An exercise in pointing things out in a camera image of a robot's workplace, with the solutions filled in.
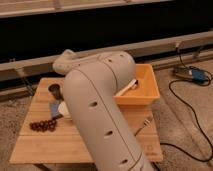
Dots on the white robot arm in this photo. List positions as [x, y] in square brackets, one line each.
[89, 86]

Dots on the dark plastic cup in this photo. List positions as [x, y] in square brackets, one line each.
[54, 89]

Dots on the white utensil in bin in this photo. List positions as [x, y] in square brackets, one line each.
[132, 85]

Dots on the orange plastic bin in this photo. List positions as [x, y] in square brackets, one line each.
[147, 89]

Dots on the white round container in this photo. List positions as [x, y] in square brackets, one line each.
[63, 110]

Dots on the metal fork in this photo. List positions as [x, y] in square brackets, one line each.
[145, 123]

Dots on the dark red grape bunch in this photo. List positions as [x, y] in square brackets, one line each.
[42, 126]

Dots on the wooden table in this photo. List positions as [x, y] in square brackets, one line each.
[64, 145]

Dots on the blue power adapter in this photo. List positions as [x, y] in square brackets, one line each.
[198, 75]

